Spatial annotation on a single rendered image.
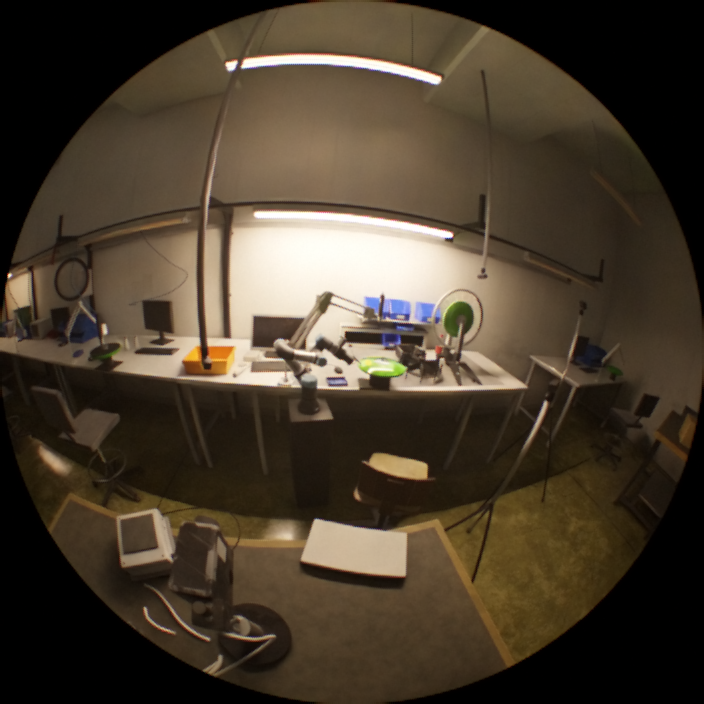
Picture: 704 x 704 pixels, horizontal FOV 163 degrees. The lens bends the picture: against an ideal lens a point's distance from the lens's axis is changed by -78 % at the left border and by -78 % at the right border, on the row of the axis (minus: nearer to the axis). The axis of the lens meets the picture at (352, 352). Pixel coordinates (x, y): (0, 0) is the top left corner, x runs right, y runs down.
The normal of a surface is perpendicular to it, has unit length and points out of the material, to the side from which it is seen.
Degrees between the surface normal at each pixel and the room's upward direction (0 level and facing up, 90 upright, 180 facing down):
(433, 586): 0
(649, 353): 90
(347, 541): 0
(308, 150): 90
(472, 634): 0
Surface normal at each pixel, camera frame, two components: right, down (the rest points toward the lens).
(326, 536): 0.09, -0.94
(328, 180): 0.11, 0.35
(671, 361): -0.99, -0.05
